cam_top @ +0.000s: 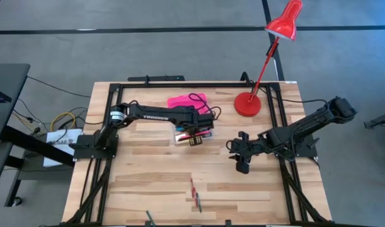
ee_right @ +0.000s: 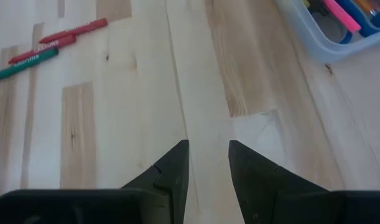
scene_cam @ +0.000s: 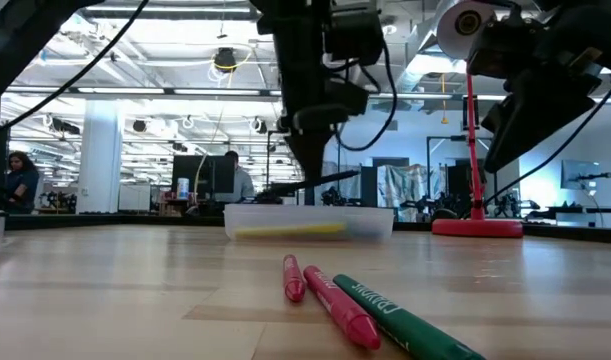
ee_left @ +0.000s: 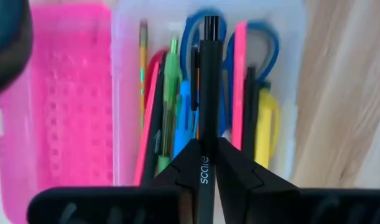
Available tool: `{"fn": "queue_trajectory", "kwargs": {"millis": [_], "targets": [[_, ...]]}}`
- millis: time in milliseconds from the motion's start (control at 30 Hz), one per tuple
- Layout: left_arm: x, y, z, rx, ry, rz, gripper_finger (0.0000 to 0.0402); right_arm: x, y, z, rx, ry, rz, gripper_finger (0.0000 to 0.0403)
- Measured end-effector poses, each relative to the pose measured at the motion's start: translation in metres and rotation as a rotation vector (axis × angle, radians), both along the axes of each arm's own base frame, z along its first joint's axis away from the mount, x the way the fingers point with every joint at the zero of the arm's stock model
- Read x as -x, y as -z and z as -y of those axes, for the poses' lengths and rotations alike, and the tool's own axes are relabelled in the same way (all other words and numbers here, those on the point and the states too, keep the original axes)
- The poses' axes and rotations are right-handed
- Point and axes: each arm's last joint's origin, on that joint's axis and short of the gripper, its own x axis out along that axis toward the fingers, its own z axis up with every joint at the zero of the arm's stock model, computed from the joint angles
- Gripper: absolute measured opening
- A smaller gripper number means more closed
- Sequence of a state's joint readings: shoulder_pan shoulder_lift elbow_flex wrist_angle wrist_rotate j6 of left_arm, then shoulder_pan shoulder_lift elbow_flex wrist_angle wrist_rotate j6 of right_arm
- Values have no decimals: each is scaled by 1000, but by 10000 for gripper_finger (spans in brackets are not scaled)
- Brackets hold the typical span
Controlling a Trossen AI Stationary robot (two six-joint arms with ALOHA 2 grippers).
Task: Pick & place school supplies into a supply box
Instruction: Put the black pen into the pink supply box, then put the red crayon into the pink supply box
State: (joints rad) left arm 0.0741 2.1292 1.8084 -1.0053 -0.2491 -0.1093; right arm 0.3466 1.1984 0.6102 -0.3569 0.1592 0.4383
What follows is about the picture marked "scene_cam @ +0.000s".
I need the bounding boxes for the grey marbled curtain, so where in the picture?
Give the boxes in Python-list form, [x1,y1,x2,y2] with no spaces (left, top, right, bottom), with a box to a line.
[324,160,362,201]
[377,163,446,209]

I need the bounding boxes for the black ceiling camera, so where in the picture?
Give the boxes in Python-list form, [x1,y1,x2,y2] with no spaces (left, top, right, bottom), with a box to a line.
[213,47,238,74]

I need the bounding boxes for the black computer monitor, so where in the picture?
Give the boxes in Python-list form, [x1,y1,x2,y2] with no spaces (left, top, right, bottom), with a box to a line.
[172,154,236,195]

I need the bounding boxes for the long red crayon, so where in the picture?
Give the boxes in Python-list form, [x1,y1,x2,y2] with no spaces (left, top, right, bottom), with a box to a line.
[302,264,383,351]

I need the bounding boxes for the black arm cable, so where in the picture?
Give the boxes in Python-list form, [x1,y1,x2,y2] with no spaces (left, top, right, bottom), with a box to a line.
[484,84,611,204]
[0,0,152,132]

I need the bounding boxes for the red desk lamp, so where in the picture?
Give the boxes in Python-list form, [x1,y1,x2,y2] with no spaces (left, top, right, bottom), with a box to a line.
[431,0,524,239]

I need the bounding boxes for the yellow highlighter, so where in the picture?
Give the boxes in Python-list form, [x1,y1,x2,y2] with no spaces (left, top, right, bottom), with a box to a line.
[233,222,348,240]

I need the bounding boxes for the green crayon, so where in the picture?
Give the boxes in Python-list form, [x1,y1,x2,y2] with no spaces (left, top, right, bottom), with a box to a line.
[332,273,487,360]

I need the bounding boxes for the black metal rig frame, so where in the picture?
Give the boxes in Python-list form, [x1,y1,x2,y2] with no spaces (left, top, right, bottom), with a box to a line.
[426,135,498,206]
[266,129,342,206]

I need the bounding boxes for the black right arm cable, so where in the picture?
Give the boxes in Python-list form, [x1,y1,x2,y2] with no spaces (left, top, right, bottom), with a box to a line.
[484,84,611,204]

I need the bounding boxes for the black cabinet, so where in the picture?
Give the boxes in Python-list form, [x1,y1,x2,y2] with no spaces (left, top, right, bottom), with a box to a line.
[447,164,474,206]
[359,165,380,209]

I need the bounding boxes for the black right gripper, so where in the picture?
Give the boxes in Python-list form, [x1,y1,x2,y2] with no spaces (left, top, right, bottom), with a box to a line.
[483,9,611,174]

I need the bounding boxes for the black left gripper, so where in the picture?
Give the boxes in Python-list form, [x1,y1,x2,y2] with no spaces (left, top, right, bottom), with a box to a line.
[277,79,372,184]

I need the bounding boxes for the short red crayon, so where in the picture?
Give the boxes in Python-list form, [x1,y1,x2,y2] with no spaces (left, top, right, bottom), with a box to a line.
[282,253,307,304]

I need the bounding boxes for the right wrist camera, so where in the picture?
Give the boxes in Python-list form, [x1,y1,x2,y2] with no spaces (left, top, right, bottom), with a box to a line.
[467,17,544,77]

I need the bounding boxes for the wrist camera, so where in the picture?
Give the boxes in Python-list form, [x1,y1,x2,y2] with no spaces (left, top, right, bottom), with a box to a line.
[324,3,386,67]
[467,17,544,77]

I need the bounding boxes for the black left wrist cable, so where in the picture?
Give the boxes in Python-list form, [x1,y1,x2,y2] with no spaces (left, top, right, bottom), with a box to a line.
[334,37,399,153]

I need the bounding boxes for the white cabinet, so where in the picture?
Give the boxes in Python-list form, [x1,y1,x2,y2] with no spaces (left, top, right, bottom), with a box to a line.
[117,183,152,212]

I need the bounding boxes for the wall mounted monitor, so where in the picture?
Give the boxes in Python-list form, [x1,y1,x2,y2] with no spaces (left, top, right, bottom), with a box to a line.
[559,158,602,190]

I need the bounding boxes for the clear supply box pink lid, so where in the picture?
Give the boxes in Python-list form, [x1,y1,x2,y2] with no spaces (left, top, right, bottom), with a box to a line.
[223,203,395,242]

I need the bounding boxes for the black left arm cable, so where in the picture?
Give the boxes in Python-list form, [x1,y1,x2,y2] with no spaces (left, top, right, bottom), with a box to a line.
[0,0,152,132]

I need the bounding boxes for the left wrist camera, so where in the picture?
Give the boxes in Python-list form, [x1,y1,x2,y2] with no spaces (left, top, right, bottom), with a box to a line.
[324,3,386,67]

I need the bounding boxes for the person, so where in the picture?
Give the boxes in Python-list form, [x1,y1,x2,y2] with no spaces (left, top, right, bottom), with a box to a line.
[217,149,256,204]
[4,150,40,215]

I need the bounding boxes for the yellow hanging cord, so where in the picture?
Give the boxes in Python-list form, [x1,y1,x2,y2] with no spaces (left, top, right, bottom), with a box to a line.
[438,72,450,125]

